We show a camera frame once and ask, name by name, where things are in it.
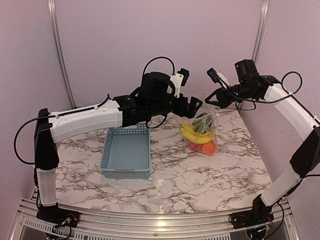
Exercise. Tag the front aluminium rail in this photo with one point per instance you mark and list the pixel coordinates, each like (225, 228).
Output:
(107, 225)

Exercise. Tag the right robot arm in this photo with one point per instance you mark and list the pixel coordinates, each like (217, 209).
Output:
(266, 89)

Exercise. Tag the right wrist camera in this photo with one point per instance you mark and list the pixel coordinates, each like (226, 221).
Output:
(227, 75)

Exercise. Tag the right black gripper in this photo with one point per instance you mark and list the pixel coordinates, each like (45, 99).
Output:
(222, 102)

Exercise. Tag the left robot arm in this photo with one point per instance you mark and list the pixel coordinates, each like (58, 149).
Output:
(54, 127)

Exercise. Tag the clear zip top bag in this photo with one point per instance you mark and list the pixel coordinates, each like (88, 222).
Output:
(205, 108)

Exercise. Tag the dark green toy pepper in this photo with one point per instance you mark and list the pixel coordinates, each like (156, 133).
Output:
(203, 123)

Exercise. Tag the right aluminium frame post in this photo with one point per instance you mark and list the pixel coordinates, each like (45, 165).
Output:
(262, 23)

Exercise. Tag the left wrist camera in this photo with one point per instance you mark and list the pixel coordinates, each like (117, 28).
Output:
(158, 85)

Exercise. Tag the yellow toy bananas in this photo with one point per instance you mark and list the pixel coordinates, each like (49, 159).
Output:
(190, 134)

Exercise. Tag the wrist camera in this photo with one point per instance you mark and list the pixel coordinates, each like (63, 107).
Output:
(227, 75)
(158, 85)

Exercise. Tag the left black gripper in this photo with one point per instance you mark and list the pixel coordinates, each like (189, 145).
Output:
(182, 111)

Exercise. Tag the red toy apple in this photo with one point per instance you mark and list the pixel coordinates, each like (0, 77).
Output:
(195, 147)

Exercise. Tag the aluminium frame post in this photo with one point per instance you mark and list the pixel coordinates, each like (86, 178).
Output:
(59, 51)
(262, 23)

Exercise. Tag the light blue plastic basket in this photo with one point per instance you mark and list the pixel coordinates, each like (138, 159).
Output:
(127, 153)

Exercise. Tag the left aluminium frame post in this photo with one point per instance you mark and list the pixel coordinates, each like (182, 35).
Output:
(59, 51)

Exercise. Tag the orange toy orange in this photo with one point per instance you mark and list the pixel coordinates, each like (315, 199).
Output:
(209, 148)

